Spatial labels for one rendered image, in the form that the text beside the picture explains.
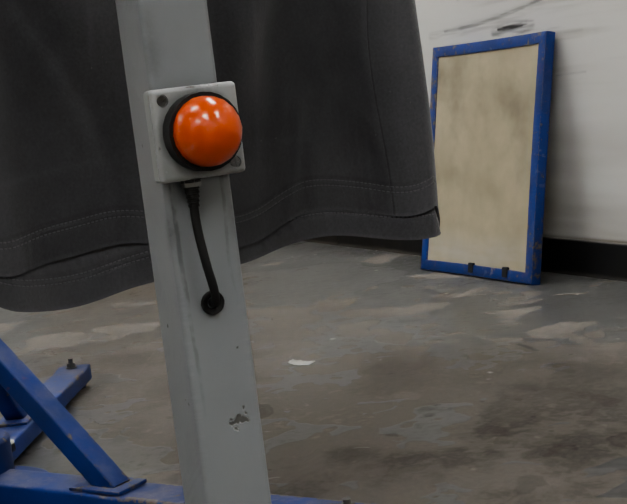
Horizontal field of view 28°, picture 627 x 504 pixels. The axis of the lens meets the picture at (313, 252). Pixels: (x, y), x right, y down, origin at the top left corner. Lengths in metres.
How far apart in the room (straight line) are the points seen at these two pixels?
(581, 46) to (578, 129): 0.24
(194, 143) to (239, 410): 0.16
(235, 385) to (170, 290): 0.06
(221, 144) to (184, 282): 0.09
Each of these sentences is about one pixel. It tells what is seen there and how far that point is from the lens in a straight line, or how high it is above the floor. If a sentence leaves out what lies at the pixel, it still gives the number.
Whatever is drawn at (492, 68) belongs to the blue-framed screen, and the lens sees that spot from 4.01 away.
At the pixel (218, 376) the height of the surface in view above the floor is 0.51.
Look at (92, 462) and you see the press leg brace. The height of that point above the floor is 0.10.
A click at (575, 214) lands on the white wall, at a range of 3.86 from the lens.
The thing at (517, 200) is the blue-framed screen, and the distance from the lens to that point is 3.85.
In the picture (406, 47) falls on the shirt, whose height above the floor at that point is 0.69.
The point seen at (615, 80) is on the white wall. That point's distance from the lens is 3.65.
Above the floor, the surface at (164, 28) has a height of 0.71.
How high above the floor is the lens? 0.67
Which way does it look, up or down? 8 degrees down
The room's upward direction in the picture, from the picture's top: 7 degrees counter-clockwise
